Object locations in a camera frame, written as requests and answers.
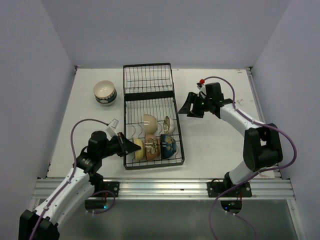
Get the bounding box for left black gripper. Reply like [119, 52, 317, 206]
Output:
[99, 131, 141, 159]

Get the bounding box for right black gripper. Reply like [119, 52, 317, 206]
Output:
[178, 91, 212, 118]

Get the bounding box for yellow green patterned bowl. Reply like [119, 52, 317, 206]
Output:
[133, 138, 145, 162]

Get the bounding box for teal white dotted bowl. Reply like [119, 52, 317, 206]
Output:
[95, 93, 117, 102]

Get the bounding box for white bowl blue stripes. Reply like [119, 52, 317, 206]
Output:
[93, 80, 116, 100]

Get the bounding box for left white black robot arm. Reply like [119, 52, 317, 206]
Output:
[18, 131, 141, 240]

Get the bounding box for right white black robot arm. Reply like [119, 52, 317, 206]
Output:
[179, 80, 283, 197]

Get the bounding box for pink floral bowl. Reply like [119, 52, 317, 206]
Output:
[144, 133, 161, 162]

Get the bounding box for beige plain bowl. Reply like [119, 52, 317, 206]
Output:
[143, 114, 158, 134]

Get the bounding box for white scalloped patterned bowl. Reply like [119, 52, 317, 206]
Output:
[163, 116, 176, 135]

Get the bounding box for dark blue floral bowl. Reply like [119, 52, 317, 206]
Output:
[160, 134, 177, 160]

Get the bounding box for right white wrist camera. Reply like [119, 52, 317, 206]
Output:
[196, 79, 207, 98]

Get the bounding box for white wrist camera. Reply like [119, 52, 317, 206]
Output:
[106, 118, 120, 138]
[196, 79, 207, 98]

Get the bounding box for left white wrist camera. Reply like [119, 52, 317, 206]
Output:
[106, 118, 120, 138]

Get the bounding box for black wire dish rack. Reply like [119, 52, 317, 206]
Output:
[123, 63, 185, 170]

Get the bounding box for aluminium mounting rail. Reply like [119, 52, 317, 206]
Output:
[103, 178, 295, 200]

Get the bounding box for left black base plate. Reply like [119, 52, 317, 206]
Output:
[100, 181, 120, 199]

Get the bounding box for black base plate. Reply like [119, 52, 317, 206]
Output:
[206, 178, 253, 198]
[100, 181, 120, 199]

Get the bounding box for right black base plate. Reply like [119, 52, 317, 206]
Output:
[206, 178, 253, 198]

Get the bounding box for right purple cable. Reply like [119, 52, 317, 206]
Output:
[208, 76, 299, 240]

